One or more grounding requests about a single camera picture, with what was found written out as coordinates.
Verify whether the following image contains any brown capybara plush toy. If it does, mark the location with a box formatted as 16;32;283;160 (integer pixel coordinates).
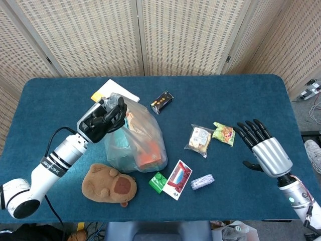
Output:
81;163;138;208

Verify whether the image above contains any brown shoe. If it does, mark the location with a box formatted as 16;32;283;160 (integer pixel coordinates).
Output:
67;229;88;241

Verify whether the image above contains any blue grey chair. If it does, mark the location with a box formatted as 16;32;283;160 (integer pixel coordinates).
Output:
104;220;213;241

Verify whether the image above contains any white sneaker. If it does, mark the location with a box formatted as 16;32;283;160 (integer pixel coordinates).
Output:
303;139;321;171

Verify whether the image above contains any green toy brick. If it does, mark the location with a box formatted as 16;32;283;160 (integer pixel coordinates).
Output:
148;171;168;194

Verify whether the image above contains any black snack bar packet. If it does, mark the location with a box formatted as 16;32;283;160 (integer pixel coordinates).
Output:
150;90;175;115

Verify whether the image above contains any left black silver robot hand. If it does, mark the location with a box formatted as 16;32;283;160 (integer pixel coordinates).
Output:
76;96;128;144

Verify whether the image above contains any green snack packet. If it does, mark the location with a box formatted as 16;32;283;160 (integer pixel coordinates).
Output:
212;122;237;147

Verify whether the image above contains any woven folding screen panel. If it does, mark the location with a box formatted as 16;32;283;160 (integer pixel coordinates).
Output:
5;0;145;77
0;0;61;154
224;0;321;100
136;0;251;77

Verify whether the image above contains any white power strip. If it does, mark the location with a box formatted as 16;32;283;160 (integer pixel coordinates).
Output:
298;79;321;100

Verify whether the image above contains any purple white cable packet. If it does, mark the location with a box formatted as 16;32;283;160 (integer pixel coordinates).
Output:
190;173;215;191

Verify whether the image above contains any orange box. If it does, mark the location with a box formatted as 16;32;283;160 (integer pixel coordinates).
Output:
136;144;163;170

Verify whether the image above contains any clear cookie packet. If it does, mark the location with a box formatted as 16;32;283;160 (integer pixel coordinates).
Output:
184;124;215;159

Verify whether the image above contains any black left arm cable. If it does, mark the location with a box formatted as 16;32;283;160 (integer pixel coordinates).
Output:
44;127;77;241

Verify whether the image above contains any teal cardboard box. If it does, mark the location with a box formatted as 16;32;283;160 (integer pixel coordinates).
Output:
106;125;131;171

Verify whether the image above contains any blue cable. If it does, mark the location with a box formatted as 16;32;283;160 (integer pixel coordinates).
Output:
86;222;106;241

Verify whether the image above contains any crumpled clear plastic bag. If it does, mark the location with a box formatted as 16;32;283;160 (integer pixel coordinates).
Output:
220;224;250;241

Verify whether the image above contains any white cable bundle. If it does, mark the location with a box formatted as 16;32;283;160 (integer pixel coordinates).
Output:
308;100;321;124

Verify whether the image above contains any yellow white booklet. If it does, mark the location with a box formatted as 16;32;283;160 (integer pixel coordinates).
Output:
90;79;140;103

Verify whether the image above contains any translucent grey plastic bag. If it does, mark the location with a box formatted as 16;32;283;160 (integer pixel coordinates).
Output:
104;92;168;173

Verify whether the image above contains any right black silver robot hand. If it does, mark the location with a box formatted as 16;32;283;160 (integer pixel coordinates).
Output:
232;118;293;178

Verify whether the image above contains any blue table cloth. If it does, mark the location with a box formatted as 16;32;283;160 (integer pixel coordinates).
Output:
0;74;305;223

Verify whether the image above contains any black metal frame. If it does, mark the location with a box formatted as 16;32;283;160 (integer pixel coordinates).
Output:
300;130;321;144

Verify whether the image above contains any red white card box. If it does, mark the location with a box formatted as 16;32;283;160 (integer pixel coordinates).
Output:
162;159;193;201

